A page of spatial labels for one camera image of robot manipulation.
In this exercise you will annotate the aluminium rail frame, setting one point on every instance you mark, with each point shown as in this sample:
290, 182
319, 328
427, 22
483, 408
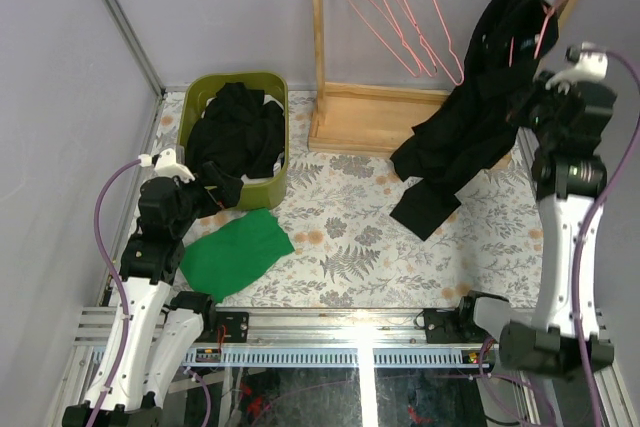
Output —
305, 337

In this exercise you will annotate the white shirt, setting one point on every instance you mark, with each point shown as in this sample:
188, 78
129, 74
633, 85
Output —
272, 162

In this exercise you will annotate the olive green plastic basket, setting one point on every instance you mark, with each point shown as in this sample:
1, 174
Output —
240, 122

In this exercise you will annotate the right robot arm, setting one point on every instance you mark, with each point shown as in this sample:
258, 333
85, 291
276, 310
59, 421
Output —
562, 336

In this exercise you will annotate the pink hanger of black shirt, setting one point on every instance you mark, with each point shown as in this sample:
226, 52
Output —
437, 64

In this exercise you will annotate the wooden clothes rack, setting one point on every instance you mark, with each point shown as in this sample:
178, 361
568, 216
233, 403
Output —
364, 120

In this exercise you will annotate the floral table mat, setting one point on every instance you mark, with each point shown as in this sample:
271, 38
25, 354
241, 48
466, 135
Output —
349, 252

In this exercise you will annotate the green cloth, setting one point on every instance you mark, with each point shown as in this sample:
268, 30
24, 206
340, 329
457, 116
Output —
230, 259

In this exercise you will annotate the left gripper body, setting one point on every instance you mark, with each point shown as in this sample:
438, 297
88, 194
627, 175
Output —
210, 187

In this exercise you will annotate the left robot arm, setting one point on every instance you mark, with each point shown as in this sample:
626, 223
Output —
153, 330

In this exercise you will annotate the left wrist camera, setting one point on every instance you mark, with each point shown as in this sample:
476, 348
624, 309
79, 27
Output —
167, 164

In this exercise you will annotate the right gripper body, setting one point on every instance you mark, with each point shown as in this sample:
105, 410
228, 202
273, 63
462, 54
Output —
537, 108

